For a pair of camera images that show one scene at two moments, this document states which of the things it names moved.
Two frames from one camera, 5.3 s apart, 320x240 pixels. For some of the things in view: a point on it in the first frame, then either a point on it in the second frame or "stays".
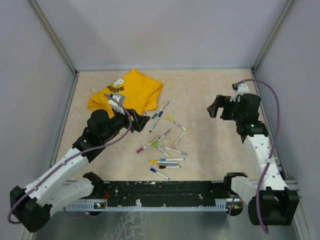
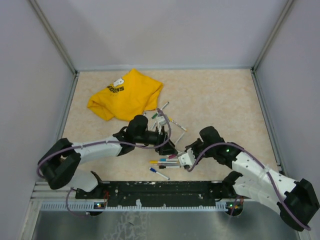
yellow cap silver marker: x=156 y=162 stays
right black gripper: x=222 y=101 to x=193 y=146
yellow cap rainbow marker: x=177 y=124 stays
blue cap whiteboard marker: x=155 y=171 stays
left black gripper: x=139 y=122 to x=167 y=149
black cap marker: x=162 y=167 stays
